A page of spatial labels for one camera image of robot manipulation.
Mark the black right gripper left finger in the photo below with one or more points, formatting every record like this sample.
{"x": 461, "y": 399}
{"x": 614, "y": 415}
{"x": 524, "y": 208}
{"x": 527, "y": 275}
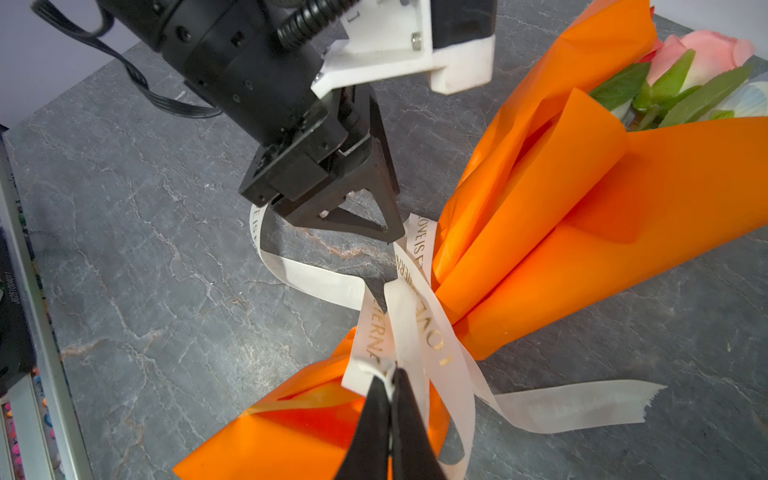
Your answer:
{"x": 368, "y": 455}

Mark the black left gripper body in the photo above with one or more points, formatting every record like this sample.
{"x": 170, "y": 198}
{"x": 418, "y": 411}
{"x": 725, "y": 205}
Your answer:
{"x": 252, "y": 60}

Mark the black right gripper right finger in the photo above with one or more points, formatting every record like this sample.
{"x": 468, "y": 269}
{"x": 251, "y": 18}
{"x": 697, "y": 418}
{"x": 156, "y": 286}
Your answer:
{"x": 411, "y": 452}

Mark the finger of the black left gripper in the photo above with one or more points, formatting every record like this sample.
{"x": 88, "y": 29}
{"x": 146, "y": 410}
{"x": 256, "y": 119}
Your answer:
{"x": 378, "y": 131}
{"x": 359, "y": 198}

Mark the cream printed ribbon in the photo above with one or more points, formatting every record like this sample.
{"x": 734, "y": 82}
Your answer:
{"x": 411, "y": 331}

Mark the orange yellow wrapping paper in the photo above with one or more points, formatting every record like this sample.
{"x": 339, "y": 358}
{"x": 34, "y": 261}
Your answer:
{"x": 584, "y": 185}

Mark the cream fake rose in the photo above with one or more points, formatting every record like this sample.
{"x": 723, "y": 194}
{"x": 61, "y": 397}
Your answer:
{"x": 694, "y": 59}

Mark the white fake rose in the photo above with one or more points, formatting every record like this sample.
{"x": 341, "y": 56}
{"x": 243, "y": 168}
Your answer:
{"x": 749, "y": 100}

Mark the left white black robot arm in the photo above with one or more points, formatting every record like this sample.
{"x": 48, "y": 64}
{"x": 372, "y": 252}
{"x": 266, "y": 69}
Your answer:
{"x": 350, "y": 111}

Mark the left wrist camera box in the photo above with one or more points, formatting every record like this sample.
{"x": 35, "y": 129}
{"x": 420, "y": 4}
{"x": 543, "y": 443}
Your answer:
{"x": 452, "y": 42}

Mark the aluminium mounting rail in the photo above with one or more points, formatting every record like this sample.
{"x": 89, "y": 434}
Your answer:
{"x": 40, "y": 432}

